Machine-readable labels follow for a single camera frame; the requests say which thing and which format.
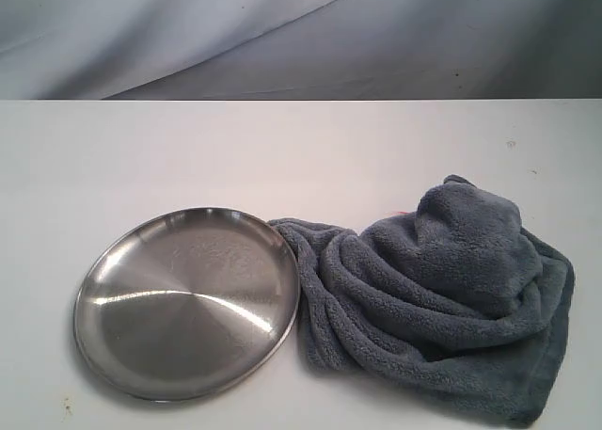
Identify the round stainless steel plate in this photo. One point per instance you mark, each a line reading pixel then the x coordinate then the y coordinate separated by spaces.
pixel 187 304

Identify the grey fleece towel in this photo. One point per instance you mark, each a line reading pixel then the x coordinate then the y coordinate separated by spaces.
pixel 456 301

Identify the white backdrop sheet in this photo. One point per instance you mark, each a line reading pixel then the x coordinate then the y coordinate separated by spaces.
pixel 300 49

